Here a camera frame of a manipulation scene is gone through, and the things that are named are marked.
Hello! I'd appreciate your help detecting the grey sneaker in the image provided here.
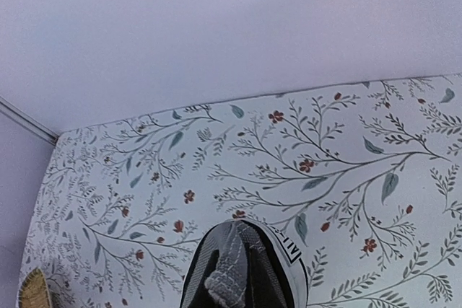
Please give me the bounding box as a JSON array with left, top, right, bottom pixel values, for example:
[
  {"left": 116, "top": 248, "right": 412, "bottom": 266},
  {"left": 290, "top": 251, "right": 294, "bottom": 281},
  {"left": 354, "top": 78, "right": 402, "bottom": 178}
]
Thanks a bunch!
[{"left": 180, "top": 219, "right": 308, "bottom": 308}]

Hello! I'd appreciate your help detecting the floral patterned table mat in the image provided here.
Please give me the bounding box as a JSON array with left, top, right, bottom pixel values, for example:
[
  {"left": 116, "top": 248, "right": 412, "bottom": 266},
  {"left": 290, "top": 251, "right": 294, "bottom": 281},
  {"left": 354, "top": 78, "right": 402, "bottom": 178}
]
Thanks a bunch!
[{"left": 19, "top": 74, "right": 461, "bottom": 307}]

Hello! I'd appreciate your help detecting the yellow bamboo fan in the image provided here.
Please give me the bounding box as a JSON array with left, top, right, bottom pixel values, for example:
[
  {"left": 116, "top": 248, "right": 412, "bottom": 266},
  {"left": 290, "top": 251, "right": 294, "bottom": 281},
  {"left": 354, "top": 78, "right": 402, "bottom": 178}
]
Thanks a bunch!
[{"left": 18, "top": 268, "right": 53, "bottom": 308}]

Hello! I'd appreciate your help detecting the left aluminium frame post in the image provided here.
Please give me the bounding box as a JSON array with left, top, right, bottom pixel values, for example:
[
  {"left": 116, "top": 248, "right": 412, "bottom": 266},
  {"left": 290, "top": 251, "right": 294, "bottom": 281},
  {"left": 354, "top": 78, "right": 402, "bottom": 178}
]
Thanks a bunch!
[{"left": 0, "top": 97, "right": 58, "bottom": 146}]

